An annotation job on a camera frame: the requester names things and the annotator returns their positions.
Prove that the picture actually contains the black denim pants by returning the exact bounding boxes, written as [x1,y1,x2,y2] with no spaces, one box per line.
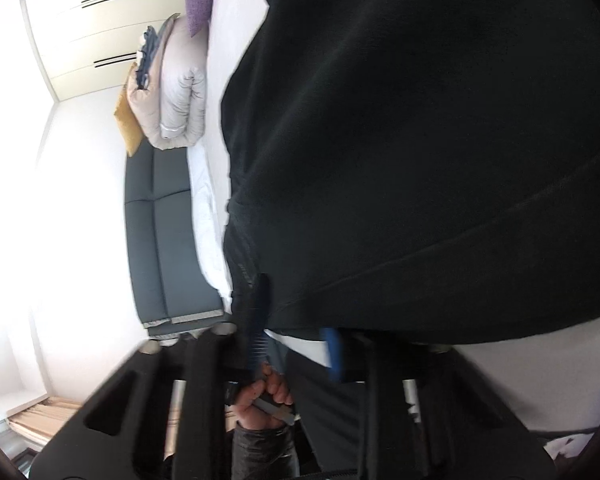
[220,0,600,346]

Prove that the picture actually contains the dark sleeve forearm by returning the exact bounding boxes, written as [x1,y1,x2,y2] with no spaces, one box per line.
[232,424,299,480]

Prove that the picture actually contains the person's left hand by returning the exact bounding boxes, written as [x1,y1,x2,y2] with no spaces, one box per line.
[232,362,294,431]

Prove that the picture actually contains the dark grey padded headboard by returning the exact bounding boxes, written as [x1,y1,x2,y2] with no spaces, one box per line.
[124,141,226,339]

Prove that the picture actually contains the white flat pillow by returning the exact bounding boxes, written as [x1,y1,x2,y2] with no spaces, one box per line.
[186,141,232,312]

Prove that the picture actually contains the mustard yellow cushion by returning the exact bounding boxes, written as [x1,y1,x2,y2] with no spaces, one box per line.
[114,62,144,157]

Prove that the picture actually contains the folded beige duvet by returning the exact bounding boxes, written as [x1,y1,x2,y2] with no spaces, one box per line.
[128,13,208,151]

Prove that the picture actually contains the folded blue grey cloth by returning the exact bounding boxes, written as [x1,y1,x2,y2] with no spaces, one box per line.
[135,26,160,89]

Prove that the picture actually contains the cream built-in wardrobe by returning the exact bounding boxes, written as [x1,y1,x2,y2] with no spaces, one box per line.
[21,0,184,102]

